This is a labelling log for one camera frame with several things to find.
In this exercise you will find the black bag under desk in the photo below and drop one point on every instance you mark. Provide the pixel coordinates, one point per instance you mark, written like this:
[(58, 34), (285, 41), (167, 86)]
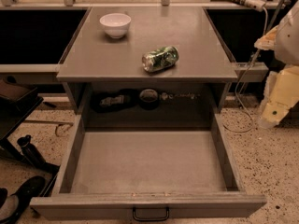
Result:
[(104, 102)]

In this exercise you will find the black drawer handle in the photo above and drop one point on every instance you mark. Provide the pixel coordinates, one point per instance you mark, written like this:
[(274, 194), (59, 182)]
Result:
[(151, 214)]

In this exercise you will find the open grey top drawer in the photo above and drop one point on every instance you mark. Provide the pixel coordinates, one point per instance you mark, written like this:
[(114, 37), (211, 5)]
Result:
[(105, 174)]

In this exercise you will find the dark round container under desk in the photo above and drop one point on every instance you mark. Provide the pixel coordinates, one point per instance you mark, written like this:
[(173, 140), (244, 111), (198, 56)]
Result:
[(148, 99)]

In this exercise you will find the grey cabinet desk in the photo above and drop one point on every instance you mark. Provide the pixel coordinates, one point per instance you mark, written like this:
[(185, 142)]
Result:
[(198, 80)]

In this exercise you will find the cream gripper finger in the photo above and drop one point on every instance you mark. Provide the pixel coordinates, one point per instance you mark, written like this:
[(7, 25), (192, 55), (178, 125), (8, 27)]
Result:
[(267, 41), (281, 93)]

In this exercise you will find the white ceramic bowl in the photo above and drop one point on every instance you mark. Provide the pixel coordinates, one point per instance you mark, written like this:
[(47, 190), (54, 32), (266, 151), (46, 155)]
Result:
[(115, 25)]

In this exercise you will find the green soda can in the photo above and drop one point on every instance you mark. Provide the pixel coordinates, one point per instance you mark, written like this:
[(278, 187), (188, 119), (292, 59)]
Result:
[(160, 59)]

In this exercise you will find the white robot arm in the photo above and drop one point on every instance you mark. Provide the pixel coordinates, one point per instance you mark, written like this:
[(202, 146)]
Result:
[(287, 39)]

